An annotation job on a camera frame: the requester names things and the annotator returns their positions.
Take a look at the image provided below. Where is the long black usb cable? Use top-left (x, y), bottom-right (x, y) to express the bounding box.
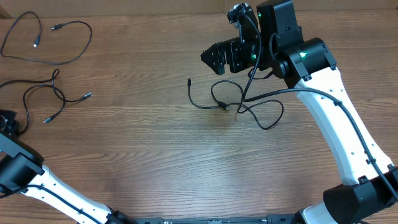
top-left (0, 68), bottom-right (93, 136)

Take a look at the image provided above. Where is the short black usb cable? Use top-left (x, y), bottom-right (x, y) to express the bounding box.
top-left (0, 11), bottom-right (93, 66)

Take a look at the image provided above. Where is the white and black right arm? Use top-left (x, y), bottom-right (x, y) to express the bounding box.
top-left (201, 1), bottom-right (397, 223)

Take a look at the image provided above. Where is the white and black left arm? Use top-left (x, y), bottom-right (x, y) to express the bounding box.
top-left (1, 110), bottom-right (135, 224)

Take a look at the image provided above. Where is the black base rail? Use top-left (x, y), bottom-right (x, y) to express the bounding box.
top-left (134, 214), bottom-right (295, 224)

